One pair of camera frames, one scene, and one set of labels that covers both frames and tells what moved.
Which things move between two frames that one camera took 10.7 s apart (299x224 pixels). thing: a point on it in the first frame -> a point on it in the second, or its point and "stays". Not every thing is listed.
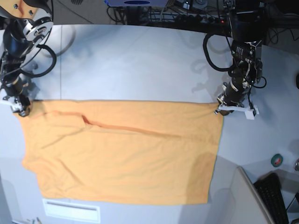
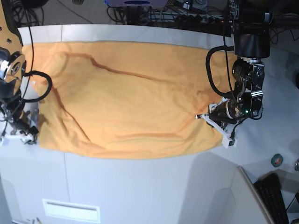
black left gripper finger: x=25 y=102 -> x=34 y=141
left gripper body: x=17 y=86 -> x=23 y=125
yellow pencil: x=39 y=222 stays
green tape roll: x=276 y=160 stays
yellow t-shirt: x=121 y=152 -> x=127 y=100
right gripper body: x=234 y=93 -> x=227 y=111
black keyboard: x=269 y=187 stays
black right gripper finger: x=223 y=112 -> x=198 y=116
